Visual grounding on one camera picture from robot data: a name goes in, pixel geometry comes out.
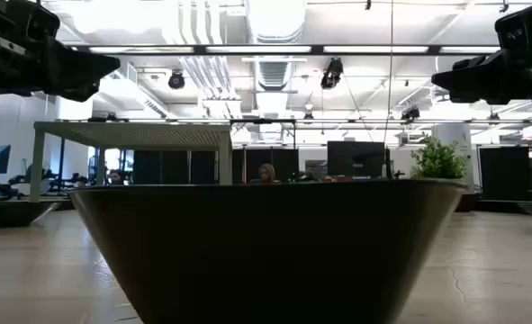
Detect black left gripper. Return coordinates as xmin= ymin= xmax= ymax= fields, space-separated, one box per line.
xmin=0 ymin=26 xmax=121 ymax=104

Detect dark conical bowl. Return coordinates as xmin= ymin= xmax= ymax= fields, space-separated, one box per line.
xmin=66 ymin=178 xmax=470 ymax=324

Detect white pillar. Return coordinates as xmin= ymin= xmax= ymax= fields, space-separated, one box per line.
xmin=430 ymin=123 xmax=474 ymax=190

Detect black ceiling spotlight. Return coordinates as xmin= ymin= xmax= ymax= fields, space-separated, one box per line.
xmin=320 ymin=57 xmax=345 ymax=90
xmin=400 ymin=105 xmax=422 ymax=122
xmin=167 ymin=69 xmax=186 ymax=90

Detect white perforated dish rack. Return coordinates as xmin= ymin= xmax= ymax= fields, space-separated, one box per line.
xmin=28 ymin=121 xmax=234 ymax=203

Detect green plant in white pot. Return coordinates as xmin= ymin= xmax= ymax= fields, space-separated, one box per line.
xmin=410 ymin=134 xmax=476 ymax=195

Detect black partition panels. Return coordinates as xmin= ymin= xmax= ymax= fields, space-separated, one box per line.
xmin=132 ymin=148 xmax=301 ymax=185
xmin=478 ymin=146 xmax=532 ymax=202

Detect person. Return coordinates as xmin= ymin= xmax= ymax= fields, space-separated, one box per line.
xmin=107 ymin=168 xmax=127 ymax=186
xmin=249 ymin=163 xmax=283 ymax=185

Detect black computer monitor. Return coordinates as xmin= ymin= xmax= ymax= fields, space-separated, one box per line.
xmin=327 ymin=140 xmax=386 ymax=179

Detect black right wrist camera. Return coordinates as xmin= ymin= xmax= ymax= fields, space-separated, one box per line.
xmin=493 ymin=1 xmax=532 ymax=51

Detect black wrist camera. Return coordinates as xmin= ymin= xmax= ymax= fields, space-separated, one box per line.
xmin=493 ymin=1 xmax=532 ymax=51
xmin=0 ymin=0 xmax=61 ymax=45

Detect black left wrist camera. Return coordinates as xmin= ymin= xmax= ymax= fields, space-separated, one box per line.
xmin=0 ymin=0 xmax=61 ymax=45

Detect thin hanging cable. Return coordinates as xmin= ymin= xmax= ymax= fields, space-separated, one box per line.
xmin=383 ymin=0 xmax=395 ymax=145

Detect black aluminium table frame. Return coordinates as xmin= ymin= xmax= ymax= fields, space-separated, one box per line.
xmin=59 ymin=196 xmax=532 ymax=215

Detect silver ventilation duct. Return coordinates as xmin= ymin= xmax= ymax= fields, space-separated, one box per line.
xmin=245 ymin=0 xmax=308 ymax=45

